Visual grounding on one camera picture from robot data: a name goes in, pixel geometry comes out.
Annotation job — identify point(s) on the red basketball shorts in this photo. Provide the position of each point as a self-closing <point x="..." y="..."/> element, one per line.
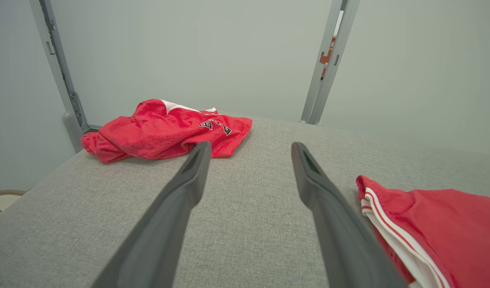
<point x="157" y="136"/>

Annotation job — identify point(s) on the orange red fixture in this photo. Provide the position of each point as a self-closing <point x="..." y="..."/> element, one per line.
<point x="327" y="58"/>

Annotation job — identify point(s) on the woven laundry basket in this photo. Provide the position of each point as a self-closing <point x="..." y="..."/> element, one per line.
<point x="1" y="202"/>

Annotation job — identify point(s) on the grey partition post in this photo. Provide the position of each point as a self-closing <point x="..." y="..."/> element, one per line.
<point x="325" y="92"/>
<point x="65" y="92"/>

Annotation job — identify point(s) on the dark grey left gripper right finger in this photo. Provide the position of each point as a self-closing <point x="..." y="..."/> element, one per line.
<point x="341" y="240"/>

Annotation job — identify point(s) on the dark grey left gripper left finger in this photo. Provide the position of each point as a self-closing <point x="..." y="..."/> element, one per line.
<point x="161" y="232"/>

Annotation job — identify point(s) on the red Bulls jersey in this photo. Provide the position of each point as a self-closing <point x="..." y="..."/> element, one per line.
<point x="449" y="232"/>

